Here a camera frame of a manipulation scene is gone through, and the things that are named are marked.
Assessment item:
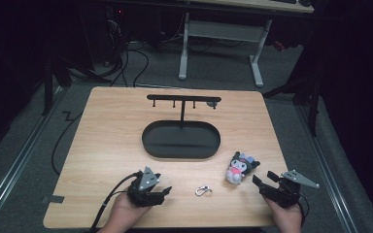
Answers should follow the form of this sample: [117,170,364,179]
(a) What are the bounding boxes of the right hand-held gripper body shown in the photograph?
[261,169,321,209]

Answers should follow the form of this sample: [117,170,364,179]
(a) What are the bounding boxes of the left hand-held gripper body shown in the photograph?
[126,165,165,208]

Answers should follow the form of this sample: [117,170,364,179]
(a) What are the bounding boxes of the black and pink plush toy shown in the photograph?
[225,150,261,186]

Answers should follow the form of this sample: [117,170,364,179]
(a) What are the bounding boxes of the silver carabiner keyring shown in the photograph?
[194,184,214,197]

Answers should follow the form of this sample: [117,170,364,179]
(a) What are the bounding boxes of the black hook rack with tray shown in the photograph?
[141,93,222,160]

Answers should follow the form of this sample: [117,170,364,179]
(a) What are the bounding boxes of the person's right hand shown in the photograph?
[264,198,303,233]

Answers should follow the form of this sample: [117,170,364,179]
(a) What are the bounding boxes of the person's left hand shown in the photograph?
[98,193,153,233]

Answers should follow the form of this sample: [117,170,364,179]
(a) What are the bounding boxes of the dark metal stand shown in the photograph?
[261,74,322,137]
[42,54,111,117]

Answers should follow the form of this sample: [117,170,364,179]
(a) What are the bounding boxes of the black tape strip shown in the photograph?
[42,194,66,205]

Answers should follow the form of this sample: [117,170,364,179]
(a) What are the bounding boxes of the dark computer equipment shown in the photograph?
[103,4,130,67]

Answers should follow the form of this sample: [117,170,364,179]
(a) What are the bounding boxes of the desk with white legs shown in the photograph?
[174,0,315,88]

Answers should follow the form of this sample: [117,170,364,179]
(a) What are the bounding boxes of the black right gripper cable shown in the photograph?
[297,192,311,227]

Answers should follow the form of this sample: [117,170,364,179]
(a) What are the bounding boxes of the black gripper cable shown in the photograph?
[297,192,311,227]
[88,171,142,233]

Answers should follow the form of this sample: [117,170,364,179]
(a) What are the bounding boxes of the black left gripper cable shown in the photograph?
[88,171,142,233]

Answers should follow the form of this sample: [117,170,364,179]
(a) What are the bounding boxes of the metal floor rail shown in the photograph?
[0,86,64,224]
[295,105,358,233]

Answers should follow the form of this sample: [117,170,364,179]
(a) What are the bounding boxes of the thin black floor cable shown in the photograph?
[51,111,84,177]

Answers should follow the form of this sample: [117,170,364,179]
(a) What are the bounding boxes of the black floor cables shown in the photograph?
[105,38,152,88]

